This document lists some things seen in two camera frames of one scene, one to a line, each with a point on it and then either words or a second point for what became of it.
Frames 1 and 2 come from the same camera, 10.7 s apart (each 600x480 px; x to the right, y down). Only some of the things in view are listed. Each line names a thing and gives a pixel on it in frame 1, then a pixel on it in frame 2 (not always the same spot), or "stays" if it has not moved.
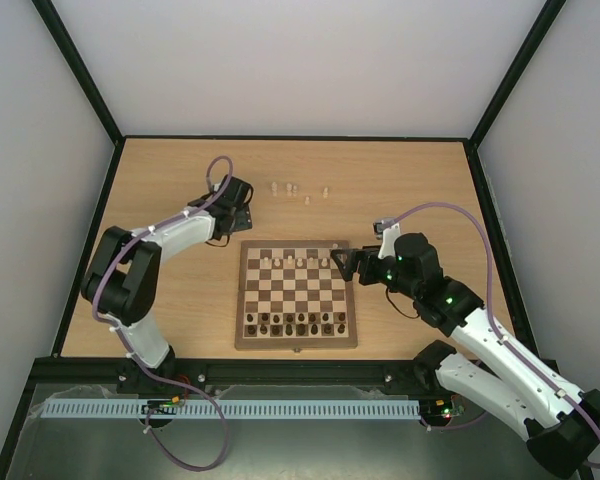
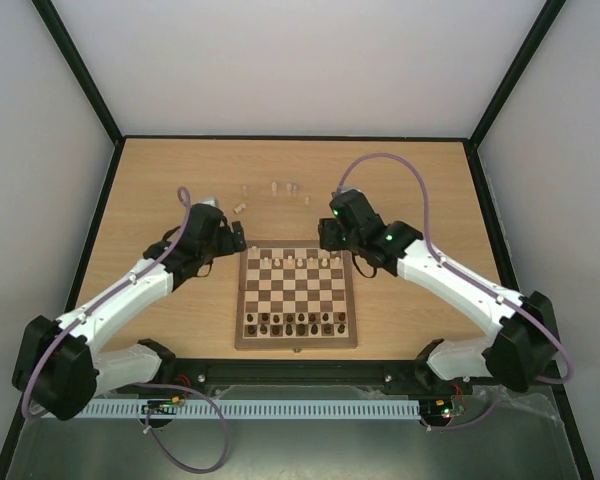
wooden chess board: x=291 y=294 stays
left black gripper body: x=244 y=222 → x=225 y=249
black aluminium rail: x=231 y=372 stays
